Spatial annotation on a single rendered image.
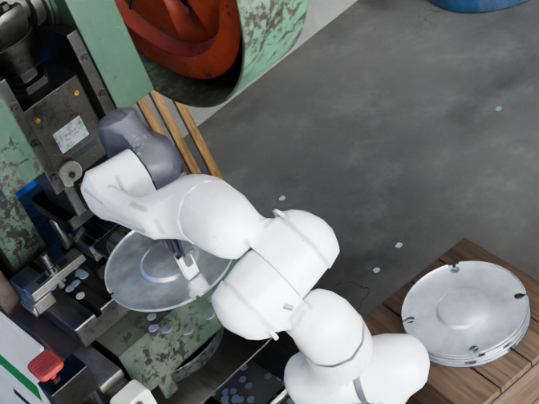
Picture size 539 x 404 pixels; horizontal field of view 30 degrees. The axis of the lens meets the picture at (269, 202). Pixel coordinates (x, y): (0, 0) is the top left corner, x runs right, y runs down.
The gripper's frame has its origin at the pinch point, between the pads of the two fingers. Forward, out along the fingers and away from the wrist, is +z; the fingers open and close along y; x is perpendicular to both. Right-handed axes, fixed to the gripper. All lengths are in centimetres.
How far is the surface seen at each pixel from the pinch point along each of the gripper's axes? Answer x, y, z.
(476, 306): 48, 29, 42
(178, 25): 37, -32, -27
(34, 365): -34.2, -13.4, 5.8
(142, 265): -4.4, -11.7, 2.7
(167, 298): -7.3, 0.1, 3.8
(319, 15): 165, -148, 75
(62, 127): -0.7, -26.0, -27.4
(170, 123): 66, -116, 49
